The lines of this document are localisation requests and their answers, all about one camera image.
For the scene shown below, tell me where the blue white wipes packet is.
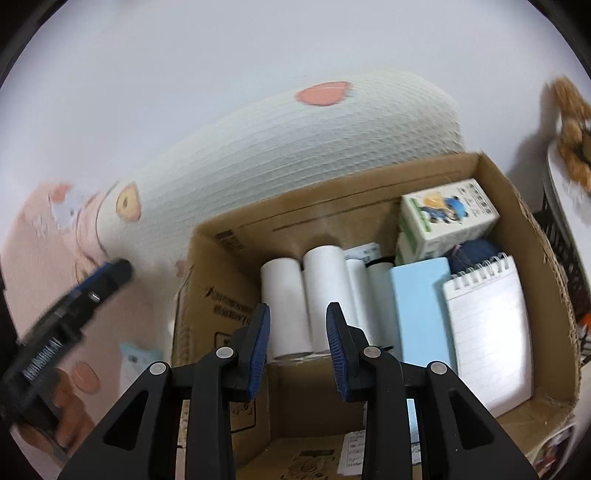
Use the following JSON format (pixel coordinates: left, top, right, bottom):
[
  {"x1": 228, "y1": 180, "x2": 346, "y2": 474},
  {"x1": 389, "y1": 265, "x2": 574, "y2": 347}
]
[{"x1": 119, "y1": 342, "x2": 163, "y2": 395}]

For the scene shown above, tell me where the person left hand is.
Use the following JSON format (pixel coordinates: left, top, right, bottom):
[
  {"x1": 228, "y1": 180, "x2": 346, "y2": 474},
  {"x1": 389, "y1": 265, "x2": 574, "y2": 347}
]
[{"x1": 18, "y1": 369, "x2": 95, "y2": 455}]

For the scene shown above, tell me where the pink cartoon patterned cloth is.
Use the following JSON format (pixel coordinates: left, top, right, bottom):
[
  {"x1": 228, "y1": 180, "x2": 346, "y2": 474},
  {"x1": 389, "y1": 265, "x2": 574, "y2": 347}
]
[{"x1": 1, "y1": 71, "x2": 465, "y2": 455}]

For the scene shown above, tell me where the white spiral notebook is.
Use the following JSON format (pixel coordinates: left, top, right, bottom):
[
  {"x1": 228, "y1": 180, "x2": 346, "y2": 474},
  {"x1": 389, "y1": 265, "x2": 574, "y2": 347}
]
[{"x1": 443, "y1": 253, "x2": 533, "y2": 417}]

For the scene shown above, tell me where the light blue foam block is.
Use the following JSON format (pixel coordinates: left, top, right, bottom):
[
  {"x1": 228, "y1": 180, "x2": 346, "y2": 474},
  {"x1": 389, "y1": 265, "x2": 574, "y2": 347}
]
[{"x1": 391, "y1": 257, "x2": 457, "y2": 370}]

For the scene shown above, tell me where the brown cardboard box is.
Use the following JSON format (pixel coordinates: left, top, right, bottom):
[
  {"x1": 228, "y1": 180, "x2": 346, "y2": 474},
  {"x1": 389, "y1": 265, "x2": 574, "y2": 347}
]
[{"x1": 173, "y1": 153, "x2": 580, "y2": 479}]

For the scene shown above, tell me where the dark blue denim pouch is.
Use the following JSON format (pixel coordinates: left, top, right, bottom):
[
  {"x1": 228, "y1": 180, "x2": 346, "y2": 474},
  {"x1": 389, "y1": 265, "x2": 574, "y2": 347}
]
[{"x1": 444, "y1": 239, "x2": 501, "y2": 274}]

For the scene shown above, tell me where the small green white box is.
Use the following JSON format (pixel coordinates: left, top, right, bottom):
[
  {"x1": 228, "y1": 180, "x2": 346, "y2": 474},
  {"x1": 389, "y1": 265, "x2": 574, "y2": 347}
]
[{"x1": 396, "y1": 232, "x2": 416, "y2": 265}]

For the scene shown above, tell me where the green white carton box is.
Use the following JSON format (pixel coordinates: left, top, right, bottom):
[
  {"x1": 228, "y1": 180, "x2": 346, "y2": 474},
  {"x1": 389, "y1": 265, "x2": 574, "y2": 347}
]
[{"x1": 399, "y1": 178, "x2": 500, "y2": 262}]

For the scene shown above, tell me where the brown teddy bear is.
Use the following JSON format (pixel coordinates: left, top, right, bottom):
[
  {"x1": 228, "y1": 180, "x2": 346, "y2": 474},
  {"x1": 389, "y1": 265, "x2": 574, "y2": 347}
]
[{"x1": 552, "y1": 77, "x2": 590, "y2": 194}]

